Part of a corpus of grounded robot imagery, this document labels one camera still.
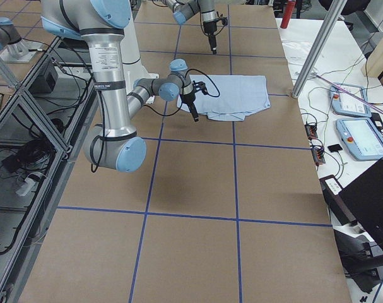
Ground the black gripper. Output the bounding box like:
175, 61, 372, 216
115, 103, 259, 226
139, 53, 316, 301
181, 93, 199, 122
203, 20, 217, 54

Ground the light blue button-up shirt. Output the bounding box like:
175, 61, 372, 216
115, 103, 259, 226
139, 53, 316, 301
191, 74, 271, 121

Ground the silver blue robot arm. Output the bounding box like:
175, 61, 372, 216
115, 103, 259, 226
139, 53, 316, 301
41, 1, 199, 172
161, 0, 219, 54

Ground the red cylinder bottle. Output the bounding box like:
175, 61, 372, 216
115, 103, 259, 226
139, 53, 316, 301
280, 0, 296, 29

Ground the clear plastic bag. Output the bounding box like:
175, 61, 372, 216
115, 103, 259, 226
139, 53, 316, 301
281, 39, 312, 82

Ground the reacher grabber stick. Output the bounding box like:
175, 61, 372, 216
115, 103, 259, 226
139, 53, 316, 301
311, 73, 383, 115

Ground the upper blue teach pendant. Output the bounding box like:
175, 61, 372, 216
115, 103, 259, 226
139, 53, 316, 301
330, 83, 371, 118

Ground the blue teach pendant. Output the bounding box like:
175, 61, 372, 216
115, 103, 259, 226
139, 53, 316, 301
335, 117, 383, 161
330, 83, 371, 118

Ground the lower blue teach pendant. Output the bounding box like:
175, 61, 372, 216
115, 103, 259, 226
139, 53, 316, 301
335, 117, 383, 161

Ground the black laptop computer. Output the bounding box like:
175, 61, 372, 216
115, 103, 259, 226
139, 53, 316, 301
320, 158, 383, 250

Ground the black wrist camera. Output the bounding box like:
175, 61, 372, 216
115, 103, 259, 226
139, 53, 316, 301
192, 81, 208, 95
216, 15, 228, 26

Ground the white camera mast pedestal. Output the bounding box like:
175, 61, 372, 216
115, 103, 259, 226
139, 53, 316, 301
121, 1, 159, 95

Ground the aluminium frame post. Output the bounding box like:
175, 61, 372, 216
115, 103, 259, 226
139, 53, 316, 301
292, 0, 347, 98

